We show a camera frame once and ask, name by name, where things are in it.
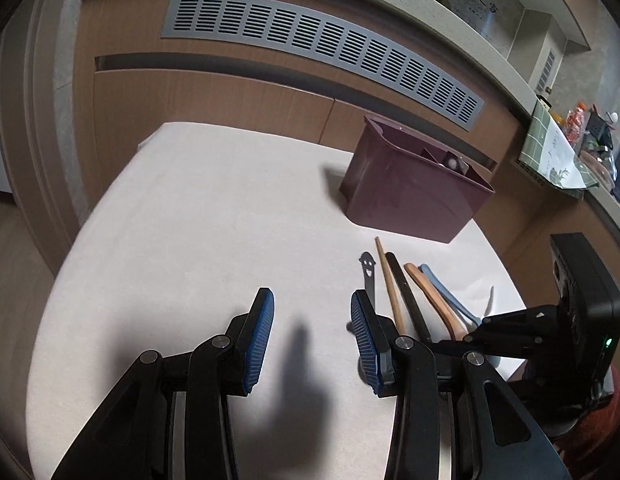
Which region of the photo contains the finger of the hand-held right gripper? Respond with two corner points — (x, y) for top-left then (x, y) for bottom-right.
(429, 336), (530, 362)
(476, 304), (564, 349)

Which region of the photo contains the maroon plastic utensil holder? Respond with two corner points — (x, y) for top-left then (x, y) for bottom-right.
(338, 115), (496, 244)

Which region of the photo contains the white wall vent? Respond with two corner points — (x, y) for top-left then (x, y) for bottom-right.
(530, 44), (562, 97)

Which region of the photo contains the wooden chopstick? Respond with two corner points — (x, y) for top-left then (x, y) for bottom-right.
(374, 237), (404, 335)

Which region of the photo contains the metal spoon with smiley handle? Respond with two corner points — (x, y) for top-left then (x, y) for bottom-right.
(347, 252), (379, 334)

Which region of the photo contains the black chopstick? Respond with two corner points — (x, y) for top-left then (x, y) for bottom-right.
(386, 253), (433, 343)

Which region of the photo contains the blue spoon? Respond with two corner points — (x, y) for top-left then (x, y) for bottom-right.
(420, 263), (484, 327)

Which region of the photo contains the grey vent grille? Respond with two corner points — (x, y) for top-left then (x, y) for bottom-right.
(161, 0), (487, 132)

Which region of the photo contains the orange-brown spoon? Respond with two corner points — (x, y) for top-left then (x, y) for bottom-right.
(404, 263), (472, 342)

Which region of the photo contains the green checkered cloth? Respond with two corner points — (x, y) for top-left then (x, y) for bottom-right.
(519, 102), (598, 192)

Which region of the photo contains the black rack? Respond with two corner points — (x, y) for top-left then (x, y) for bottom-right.
(586, 110), (618, 153)

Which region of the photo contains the red garment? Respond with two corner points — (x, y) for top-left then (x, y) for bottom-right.
(552, 364), (620, 480)

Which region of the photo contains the metal utensil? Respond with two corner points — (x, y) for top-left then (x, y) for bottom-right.
(441, 152), (465, 177)

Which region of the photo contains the wooden cabinet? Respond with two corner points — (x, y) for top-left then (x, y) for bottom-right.
(0, 0), (620, 311)

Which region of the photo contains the white tablecloth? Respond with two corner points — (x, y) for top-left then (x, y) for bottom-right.
(25, 121), (528, 468)

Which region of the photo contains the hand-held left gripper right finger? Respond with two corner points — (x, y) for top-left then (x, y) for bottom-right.
(350, 289), (573, 480)

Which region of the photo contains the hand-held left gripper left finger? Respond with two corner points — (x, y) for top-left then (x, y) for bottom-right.
(50, 287), (276, 480)

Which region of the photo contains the orange snack packet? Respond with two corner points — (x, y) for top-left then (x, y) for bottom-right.
(564, 104), (589, 147)

